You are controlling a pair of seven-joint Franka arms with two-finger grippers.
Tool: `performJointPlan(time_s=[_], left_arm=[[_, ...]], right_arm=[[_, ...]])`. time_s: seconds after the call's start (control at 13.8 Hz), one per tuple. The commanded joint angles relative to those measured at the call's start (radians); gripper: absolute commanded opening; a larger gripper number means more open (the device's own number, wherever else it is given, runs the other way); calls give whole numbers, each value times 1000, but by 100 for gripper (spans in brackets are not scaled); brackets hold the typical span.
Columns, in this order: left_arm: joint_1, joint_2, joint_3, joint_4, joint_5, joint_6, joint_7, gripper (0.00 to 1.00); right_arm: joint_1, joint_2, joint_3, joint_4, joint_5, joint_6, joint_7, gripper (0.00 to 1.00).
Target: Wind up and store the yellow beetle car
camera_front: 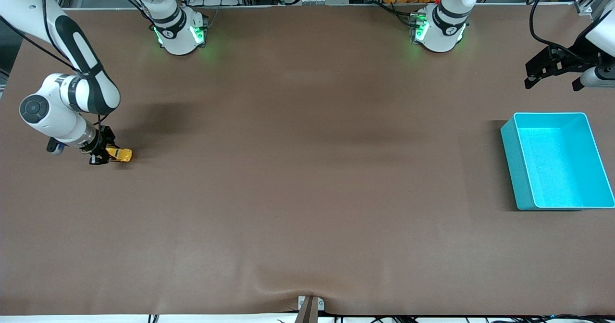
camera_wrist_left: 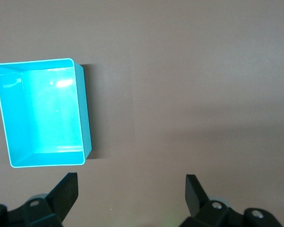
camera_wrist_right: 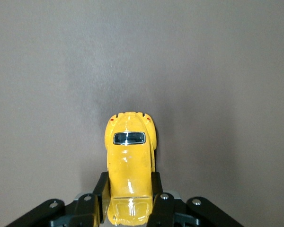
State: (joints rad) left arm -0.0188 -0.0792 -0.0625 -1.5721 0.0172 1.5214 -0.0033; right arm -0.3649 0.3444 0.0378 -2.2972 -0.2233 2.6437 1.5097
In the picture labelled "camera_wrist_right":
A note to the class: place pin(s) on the yellow beetle toy car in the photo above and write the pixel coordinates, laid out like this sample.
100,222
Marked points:
130,165

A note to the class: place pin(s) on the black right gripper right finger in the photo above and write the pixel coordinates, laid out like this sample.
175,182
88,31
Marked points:
164,210

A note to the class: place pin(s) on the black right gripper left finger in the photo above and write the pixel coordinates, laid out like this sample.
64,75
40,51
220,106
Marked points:
85,210

